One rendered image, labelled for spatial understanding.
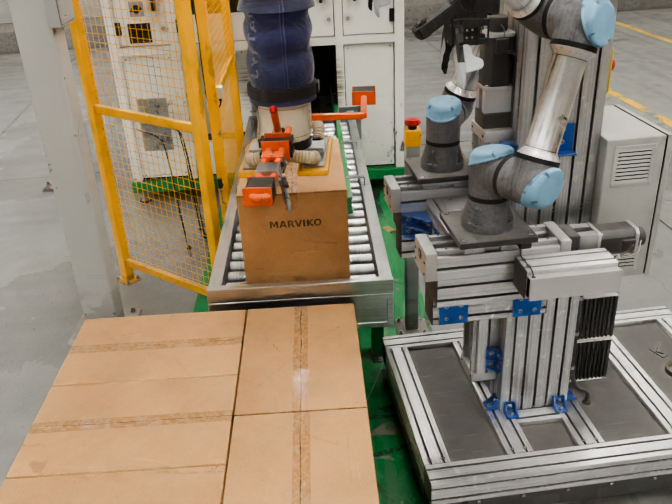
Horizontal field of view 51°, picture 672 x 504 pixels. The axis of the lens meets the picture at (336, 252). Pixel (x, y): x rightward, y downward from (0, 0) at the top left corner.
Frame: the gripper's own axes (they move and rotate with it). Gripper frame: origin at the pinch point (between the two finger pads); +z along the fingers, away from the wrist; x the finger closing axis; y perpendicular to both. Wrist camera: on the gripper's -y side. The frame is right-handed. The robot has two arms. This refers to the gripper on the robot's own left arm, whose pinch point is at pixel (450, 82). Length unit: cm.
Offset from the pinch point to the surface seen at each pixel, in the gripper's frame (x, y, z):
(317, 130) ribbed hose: 86, -23, 35
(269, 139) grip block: 53, -40, 27
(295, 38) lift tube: 66, -30, 0
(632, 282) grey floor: 150, 144, 152
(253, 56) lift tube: 70, -43, 5
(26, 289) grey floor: 210, -180, 152
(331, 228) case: 83, -20, 72
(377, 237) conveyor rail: 113, 2, 93
